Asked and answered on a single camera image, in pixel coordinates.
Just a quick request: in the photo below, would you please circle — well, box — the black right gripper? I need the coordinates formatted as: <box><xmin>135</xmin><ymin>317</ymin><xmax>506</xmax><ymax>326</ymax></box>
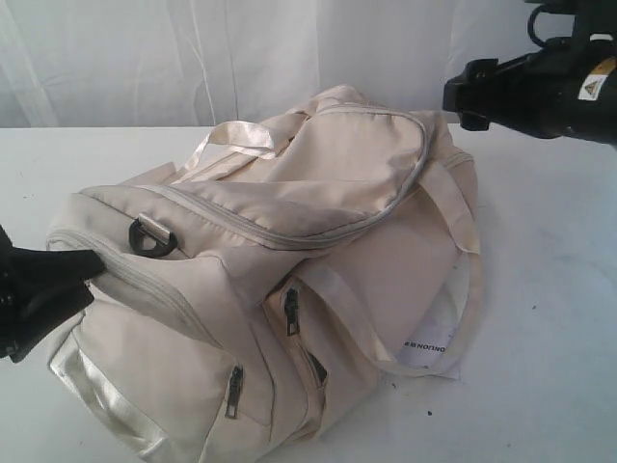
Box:
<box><xmin>443</xmin><ymin>41</ymin><xmax>616</xmax><ymax>145</ymax></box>

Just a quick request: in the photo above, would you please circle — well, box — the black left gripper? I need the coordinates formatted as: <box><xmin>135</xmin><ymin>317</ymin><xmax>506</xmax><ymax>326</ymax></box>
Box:
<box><xmin>1</xmin><ymin>229</ymin><xmax>104</xmax><ymax>364</ymax></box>

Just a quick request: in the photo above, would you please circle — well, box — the cream duffel bag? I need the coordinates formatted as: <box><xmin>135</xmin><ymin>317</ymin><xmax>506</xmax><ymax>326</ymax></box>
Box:
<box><xmin>47</xmin><ymin>85</ymin><xmax>483</xmax><ymax>462</ymax></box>

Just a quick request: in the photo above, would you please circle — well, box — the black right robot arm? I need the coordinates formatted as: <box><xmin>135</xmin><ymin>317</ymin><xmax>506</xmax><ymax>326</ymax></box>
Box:
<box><xmin>443</xmin><ymin>1</ymin><xmax>616</xmax><ymax>146</ymax></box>

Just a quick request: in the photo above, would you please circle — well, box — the white paper label sheet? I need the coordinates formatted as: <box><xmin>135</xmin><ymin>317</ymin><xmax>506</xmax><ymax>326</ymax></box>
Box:
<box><xmin>397</xmin><ymin>256</ymin><xmax>469</xmax><ymax>368</ymax></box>

